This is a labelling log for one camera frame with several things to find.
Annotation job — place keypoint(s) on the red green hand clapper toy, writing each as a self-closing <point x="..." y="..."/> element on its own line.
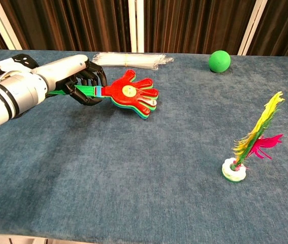
<point x="128" y="91"/>

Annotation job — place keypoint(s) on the bundle of clear wrapped straws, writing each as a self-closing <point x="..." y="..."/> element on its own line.
<point x="138" y="61"/>

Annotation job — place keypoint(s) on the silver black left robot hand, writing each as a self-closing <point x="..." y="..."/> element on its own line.
<point x="62" y="68"/>

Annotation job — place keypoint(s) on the blue table cloth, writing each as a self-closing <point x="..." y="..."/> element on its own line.
<point x="143" y="190"/>

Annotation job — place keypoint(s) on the green foam ball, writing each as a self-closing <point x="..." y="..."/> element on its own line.
<point x="219" y="61"/>

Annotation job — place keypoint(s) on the feather shuttlecock with white base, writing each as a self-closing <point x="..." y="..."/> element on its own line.
<point x="234" y="173"/>

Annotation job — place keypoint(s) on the black white yellow plush doll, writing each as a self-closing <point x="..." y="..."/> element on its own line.
<point x="23" y="59"/>

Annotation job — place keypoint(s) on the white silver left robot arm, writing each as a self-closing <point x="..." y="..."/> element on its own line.
<point x="1" y="106"/>

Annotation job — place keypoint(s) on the dark brown pleated curtain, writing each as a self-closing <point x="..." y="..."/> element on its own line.
<point x="197" y="23"/>

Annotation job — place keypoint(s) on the white frame pillar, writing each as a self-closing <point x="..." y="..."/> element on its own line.
<point x="136" y="25"/>
<point x="254" y="25"/>
<point x="2" y="25"/>

